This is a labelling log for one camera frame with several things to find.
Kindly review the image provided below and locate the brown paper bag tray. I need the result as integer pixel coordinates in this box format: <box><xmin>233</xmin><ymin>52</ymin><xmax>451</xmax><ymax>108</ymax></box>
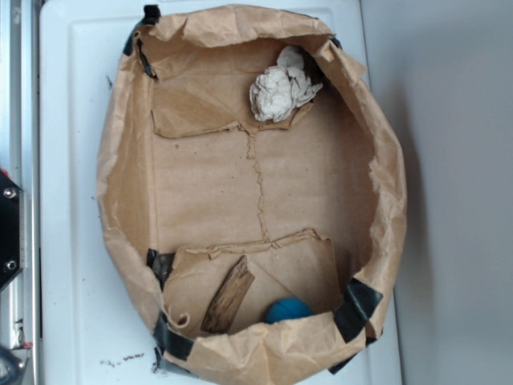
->
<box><xmin>97</xmin><ymin>5</ymin><xmax>407</xmax><ymax>384</ymax></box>

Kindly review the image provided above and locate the blue ball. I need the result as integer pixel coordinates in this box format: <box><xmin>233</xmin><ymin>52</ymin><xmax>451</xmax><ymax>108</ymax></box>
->
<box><xmin>265</xmin><ymin>298</ymin><xmax>313</xmax><ymax>324</ymax></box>

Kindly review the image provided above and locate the aluminium frame rail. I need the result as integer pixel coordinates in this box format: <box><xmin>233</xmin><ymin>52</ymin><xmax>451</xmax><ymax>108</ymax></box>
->
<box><xmin>0</xmin><ymin>0</ymin><xmax>42</xmax><ymax>385</ymax></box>

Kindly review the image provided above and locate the white plastic lid surface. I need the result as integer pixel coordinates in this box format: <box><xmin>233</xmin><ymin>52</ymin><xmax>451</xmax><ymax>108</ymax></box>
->
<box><xmin>39</xmin><ymin>1</ymin><xmax>402</xmax><ymax>384</ymax></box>

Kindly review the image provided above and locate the brown wood bark piece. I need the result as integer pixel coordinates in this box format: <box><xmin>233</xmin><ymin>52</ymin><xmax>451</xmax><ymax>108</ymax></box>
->
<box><xmin>201</xmin><ymin>255</ymin><xmax>255</xmax><ymax>334</ymax></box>

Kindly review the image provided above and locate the crumpled white paper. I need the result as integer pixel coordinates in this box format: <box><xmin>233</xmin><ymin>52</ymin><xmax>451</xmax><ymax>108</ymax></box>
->
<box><xmin>249</xmin><ymin>46</ymin><xmax>323</xmax><ymax>123</ymax></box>

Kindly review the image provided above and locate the black metal bracket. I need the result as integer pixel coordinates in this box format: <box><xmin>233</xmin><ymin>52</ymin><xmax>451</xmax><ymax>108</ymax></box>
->
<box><xmin>0</xmin><ymin>168</ymin><xmax>24</xmax><ymax>291</ymax></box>

